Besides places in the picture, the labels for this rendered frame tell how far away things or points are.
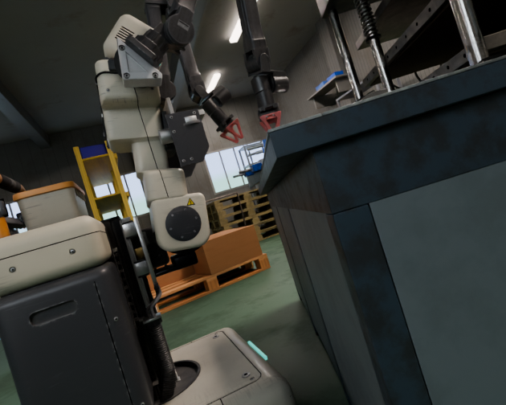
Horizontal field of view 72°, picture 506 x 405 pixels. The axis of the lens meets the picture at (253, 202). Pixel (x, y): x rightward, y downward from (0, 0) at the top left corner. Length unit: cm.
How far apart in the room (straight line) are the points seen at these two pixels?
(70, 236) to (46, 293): 13
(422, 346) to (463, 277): 10
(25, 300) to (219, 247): 289
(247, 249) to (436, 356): 335
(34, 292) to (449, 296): 80
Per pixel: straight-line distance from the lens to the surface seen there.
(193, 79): 149
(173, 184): 106
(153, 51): 103
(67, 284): 90
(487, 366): 59
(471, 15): 152
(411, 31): 194
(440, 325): 55
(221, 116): 146
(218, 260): 366
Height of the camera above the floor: 72
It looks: level
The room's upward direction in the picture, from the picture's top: 17 degrees counter-clockwise
